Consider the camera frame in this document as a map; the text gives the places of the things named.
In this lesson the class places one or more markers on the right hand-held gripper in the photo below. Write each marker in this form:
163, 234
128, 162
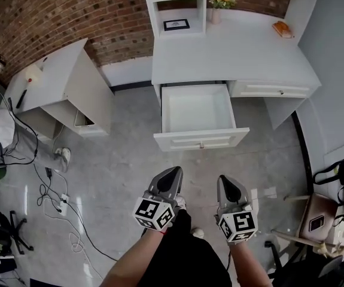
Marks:
240, 223

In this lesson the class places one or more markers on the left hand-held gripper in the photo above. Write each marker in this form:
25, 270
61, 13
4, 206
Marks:
152, 212

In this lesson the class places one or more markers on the white drawer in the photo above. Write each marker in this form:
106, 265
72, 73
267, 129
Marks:
198, 109
264, 90

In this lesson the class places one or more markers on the person's left forearm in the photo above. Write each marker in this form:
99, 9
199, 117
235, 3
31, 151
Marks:
130, 265

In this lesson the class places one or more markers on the person's right forearm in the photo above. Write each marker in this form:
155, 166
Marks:
249, 268

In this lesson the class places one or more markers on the person's left white shoe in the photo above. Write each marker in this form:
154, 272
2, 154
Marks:
181, 202

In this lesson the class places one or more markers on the person's white shoe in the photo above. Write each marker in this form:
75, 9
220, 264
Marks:
181, 202
198, 233

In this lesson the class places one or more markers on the person's right white shoe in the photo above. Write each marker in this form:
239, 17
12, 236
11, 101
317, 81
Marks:
198, 233

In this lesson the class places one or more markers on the person's black trousers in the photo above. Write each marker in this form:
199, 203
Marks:
186, 259

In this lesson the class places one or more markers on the wooden stool with pink cushion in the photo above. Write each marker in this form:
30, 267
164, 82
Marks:
318, 211

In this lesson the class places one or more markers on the smartphone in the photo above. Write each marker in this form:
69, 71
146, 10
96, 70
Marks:
316, 224

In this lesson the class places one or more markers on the white power strip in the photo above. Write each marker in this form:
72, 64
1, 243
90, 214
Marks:
64, 205

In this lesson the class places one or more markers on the black power adapter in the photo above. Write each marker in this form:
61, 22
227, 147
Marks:
48, 172

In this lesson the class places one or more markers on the small white desk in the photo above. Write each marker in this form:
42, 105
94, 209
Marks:
85, 79

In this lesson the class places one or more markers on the white hutch desk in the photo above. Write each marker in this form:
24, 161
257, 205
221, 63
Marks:
219, 58

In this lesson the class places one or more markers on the black remote control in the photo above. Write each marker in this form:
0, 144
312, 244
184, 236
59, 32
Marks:
21, 99

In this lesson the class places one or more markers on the orange bread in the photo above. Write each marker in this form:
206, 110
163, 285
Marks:
283, 28

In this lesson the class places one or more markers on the orange flowers in pink vase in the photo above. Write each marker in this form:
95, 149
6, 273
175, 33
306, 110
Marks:
216, 16

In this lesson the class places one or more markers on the beige wooden box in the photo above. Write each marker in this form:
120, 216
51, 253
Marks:
32, 73

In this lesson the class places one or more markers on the black picture frame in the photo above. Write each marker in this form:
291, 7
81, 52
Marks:
176, 25

